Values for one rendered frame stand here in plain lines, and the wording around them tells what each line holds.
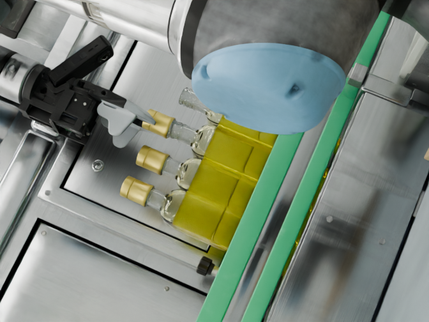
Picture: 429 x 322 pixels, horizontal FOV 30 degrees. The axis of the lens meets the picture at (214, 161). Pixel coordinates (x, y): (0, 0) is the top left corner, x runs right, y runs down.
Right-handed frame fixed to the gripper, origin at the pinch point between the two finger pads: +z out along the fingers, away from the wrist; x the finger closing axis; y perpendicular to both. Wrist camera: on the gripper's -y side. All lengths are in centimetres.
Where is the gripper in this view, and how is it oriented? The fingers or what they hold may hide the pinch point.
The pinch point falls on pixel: (150, 121)
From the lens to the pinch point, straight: 128.5
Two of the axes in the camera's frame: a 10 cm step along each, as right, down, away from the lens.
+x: 0.0, -2.9, -9.6
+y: -4.1, 8.7, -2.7
